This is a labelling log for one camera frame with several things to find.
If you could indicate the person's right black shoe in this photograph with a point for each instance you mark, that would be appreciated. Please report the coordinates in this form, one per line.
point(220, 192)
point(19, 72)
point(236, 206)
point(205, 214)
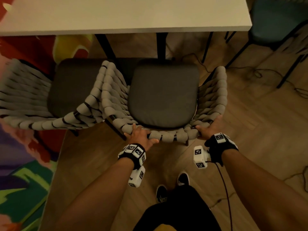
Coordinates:
point(183, 179)

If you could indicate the person's left black shoe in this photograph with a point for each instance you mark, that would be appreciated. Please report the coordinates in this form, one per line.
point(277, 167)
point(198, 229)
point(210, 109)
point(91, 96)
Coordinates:
point(161, 193)

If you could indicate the person's right forearm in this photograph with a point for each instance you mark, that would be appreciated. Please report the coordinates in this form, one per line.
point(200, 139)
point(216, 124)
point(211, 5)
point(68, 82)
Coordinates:
point(264, 194)

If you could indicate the person's yellow shirt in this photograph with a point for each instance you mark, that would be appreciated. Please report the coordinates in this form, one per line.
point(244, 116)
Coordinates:
point(161, 228)

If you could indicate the person's left hand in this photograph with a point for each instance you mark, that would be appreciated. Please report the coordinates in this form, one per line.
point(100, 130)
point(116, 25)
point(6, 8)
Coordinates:
point(139, 137)

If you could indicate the white table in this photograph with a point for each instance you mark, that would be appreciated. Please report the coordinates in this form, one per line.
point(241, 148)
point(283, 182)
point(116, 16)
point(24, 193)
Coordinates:
point(120, 14)

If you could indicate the person's right hand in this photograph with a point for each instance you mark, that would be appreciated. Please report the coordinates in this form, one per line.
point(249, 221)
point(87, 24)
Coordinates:
point(211, 128)

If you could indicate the black white wrist camera rig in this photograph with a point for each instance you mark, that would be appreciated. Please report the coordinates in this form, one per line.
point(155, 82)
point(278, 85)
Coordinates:
point(133, 153)
point(219, 146)

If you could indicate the person's left forearm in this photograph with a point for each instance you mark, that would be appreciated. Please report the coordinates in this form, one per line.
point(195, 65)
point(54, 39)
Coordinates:
point(96, 197)

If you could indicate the teal cushion woven chair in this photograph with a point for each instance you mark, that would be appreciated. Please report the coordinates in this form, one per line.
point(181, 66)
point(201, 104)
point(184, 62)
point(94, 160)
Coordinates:
point(274, 19)

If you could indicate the person's black shoe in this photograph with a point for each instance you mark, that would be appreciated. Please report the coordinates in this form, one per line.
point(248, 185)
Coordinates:
point(161, 193)
point(183, 179)

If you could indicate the grey cushion woven chair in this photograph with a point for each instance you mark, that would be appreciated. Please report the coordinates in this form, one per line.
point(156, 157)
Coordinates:
point(163, 93)
point(69, 86)

